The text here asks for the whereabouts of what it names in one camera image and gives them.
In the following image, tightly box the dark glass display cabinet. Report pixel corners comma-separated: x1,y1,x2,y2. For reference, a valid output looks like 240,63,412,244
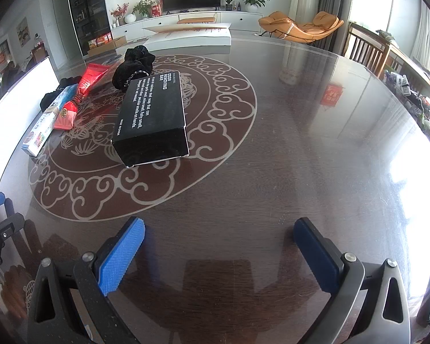
65,0,112,56

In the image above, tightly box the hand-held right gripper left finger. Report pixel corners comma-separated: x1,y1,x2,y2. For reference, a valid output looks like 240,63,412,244
27,217,146,344

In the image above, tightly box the blue and white long box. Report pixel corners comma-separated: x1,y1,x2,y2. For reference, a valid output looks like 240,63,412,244
21,83,80,157

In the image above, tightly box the brown cardboard box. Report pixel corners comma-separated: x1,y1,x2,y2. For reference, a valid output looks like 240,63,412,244
86,33,128,57

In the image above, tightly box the framed wall picture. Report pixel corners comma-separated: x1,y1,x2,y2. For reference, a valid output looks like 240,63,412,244
16,18,30,46

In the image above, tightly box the orange lounge chair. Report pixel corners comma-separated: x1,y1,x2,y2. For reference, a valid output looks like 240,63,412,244
258,11,345,44

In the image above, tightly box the large white cardboard box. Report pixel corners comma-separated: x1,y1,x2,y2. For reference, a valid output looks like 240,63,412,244
142,22,233,51

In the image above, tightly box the red bag with gold emblem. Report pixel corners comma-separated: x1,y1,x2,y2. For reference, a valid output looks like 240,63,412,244
53,63,110,130

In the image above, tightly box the red flower arrangement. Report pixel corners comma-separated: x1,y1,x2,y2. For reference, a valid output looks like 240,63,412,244
110,3,129,27

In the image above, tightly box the wooden bench with metal legs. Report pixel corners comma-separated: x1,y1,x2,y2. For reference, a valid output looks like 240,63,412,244
177,16,216,25

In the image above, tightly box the black cloth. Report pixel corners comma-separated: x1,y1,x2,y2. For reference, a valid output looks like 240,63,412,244
39,76,83,112

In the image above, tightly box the black fabric bundle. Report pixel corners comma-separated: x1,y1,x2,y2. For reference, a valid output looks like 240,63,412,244
113,45,155,89

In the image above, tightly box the bushy green potted plant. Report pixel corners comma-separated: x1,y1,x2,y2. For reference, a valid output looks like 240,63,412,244
132,0,155,19

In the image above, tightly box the black box with white print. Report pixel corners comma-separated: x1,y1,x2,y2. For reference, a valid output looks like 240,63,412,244
111,71,190,168

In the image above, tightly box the wooden chair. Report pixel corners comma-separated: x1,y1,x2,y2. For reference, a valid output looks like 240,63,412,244
346,22,389,77

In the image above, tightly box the wooden side table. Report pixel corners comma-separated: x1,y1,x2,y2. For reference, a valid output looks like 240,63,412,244
382,32,430,97

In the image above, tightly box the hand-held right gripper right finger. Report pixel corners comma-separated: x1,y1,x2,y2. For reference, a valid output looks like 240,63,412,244
293,218,411,344

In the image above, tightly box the pile of small sundries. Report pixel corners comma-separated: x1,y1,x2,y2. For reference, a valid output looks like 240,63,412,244
385,70,430,151

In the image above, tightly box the white television cabinet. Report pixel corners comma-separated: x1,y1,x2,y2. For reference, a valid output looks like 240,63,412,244
111,11,264,40

